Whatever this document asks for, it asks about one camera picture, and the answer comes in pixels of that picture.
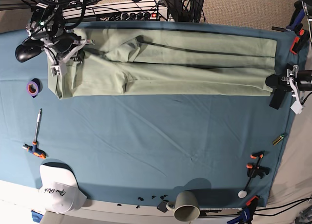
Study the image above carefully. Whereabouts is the orange handled T wrench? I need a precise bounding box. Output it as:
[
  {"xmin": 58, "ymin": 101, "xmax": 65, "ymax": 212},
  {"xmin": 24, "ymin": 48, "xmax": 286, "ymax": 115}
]
[{"xmin": 22, "ymin": 109, "xmax": 46, "ymax": 159}]

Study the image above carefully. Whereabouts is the black remote control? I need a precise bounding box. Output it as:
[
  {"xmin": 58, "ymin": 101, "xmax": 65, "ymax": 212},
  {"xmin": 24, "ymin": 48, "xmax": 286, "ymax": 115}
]
[{"xmin": 269, "ymin": 89, "xmax": 288, "ymax": 110}]

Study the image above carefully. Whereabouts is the small dark square plate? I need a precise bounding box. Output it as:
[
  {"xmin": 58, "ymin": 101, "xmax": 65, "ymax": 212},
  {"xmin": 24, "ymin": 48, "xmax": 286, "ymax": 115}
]
[{"xmin": 156, "ymin": 200, "xmax": 169, "ymax": 213}]

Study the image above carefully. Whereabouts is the small brass green stick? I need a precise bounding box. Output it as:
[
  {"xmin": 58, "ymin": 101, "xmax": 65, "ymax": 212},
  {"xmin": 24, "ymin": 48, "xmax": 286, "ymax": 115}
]
[{"xmin": 272, "ymin": 134, "xmax": 285, "ymax": 146}]

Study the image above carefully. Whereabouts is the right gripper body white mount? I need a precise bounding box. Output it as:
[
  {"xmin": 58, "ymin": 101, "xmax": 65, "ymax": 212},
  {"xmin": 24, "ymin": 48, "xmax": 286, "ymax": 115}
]
[{"xmin": 43, "ymin": 33, "xmax": 94, "ymax": 76}]

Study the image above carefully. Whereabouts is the grey green mug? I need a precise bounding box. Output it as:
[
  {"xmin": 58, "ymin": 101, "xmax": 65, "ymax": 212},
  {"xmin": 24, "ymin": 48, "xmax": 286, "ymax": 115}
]
[{"xmin": 166, "ymin": 191, "xmax": 200, "ymax": 222}]

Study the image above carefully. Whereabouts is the black orange bar clamp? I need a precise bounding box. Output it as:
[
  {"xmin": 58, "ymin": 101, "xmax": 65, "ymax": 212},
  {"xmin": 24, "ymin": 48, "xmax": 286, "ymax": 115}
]
[{"xmin": 237, "ymin": 151, "xmax": 271, "ymax": 199}]

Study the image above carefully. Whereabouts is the black power strip red switch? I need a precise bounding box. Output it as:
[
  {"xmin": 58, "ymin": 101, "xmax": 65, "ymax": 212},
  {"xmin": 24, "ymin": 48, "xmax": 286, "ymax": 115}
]
[{"xmin": 95, "ymin": 11, "xmax": 161, "ymax": 21}]

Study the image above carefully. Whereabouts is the black orange clamp top right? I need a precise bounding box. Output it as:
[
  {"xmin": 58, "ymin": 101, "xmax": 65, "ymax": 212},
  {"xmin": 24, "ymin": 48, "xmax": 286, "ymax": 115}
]
[{"xmin": 290, "ymin": 29, "xmax": 310, "ymax": 55}]

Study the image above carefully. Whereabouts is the white baseball cap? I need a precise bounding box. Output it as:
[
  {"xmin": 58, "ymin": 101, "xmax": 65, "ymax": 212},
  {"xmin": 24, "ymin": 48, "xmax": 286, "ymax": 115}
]
[{"xmin": 39, "ymin": 164, "xmax": 87, "ymax": 214}]

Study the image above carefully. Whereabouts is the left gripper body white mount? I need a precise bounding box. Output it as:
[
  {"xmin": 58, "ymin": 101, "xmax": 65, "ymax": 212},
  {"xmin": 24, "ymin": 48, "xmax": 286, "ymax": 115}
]
[{"xmin": 282, "ymin": 64, "xmax": 312, "ymax": 114}]

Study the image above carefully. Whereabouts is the purple tape roll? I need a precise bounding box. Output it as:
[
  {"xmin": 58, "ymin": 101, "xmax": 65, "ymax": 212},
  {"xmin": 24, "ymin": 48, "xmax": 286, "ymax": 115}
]
[{"xmin": 26, "ymin": 78, "xmax": 42, "ymax": 98}]

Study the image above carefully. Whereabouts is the black computer mouse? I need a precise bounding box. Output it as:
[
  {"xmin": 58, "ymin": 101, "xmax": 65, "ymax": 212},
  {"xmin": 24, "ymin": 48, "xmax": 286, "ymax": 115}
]
[{"xmin": 15, "ymin": 44, "xmax": 44, "ymax": 63}]

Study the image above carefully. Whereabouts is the sage green T-shirt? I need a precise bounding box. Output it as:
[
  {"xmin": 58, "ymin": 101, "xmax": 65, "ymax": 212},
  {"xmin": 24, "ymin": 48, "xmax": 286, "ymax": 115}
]
[{"xmin": 48, "ymin": 29, "xmax": 277, "ymax": 99}]

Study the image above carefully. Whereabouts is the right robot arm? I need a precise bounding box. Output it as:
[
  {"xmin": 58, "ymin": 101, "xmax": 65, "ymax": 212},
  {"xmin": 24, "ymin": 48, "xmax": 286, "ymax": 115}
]
[{"xmin": 15, "ymin": 0, "xmax": 94, "ymax": 76}]

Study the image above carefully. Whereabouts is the blue orange clamp bottom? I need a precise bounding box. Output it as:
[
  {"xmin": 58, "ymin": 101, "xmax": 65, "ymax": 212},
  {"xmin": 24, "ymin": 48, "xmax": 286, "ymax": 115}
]
[{"xmin": 227, "ymin": 195, "xmax": 259, "ymax": 224}]

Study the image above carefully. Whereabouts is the blue handled clamp top right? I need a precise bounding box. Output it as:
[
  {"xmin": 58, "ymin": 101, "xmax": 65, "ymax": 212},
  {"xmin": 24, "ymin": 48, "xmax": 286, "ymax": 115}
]
[{"xmin": 272, "ymin": 0, "xmax": 305, "ymax": 32}]

